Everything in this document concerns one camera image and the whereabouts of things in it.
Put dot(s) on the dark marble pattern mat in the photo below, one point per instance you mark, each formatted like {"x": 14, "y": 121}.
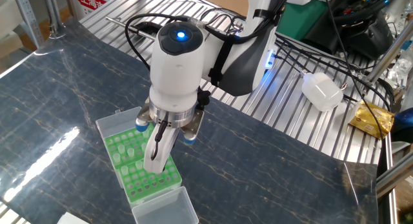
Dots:
{"x": 290, "y": 185}

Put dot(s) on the large translucent pipette tip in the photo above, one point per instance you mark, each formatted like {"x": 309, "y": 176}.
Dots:
{"x": 121, "y": 148}
{"x": 138, "y": 165}
{"x": 130, "y": 152}
{"x": 146, "y": 134}
{"x": 143, "y": 147}
{"x": 116, "y": 157}
{"x": 124, "y": 170}

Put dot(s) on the green cloth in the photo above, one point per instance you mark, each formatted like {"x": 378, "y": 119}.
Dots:
{"x": 300, "y": 20}

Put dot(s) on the white paper sheet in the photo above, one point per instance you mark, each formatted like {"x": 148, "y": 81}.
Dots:
{"x": 72, "y": 220}

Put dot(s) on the grey slotted angle post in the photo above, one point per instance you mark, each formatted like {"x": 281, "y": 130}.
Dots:
{"x": 27, "y": 20}

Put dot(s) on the white plastic bottle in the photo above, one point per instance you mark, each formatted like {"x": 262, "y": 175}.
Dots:
{"x": 322, "y": 91}

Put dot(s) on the black racing wheel controller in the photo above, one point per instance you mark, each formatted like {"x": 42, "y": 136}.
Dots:
{"x": 371, "y": 36}

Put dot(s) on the red white printed box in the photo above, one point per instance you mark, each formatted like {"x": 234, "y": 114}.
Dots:
{"x": 93, "y": 1}

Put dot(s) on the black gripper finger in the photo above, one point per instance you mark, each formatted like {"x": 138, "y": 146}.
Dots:
{"x": 165, "y": 168}

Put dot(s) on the aluminium frame rail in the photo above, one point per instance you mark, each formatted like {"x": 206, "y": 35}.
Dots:
{"x": 393, "y": 179}

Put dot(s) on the translucent tip box green rack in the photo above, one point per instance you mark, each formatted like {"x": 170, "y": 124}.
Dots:
{"x": 113, "y": 120}
{"x": 167, "y": 211}

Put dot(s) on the gold foil packet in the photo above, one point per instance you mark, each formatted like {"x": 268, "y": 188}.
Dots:
{"x": 371, "y": 120}

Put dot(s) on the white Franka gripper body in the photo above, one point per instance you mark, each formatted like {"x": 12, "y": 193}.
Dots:
{"x": 158, "y": 153}

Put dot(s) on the dark blue round object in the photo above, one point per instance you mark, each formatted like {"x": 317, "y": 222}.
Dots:
{"x": 403, "y": 124}

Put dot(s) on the aluminium frame post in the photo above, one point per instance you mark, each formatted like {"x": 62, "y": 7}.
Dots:
{"x": 390, "y": 54}

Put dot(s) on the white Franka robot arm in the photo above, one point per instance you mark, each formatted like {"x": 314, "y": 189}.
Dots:
{"x": 177, "y": 72}

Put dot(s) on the metal rod tool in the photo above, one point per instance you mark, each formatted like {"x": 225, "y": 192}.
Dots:
{"x": 119, "y": 23}

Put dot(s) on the silver wrist camera blue caps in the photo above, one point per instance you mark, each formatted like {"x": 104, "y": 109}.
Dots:
{"x": 195, "y": 124}

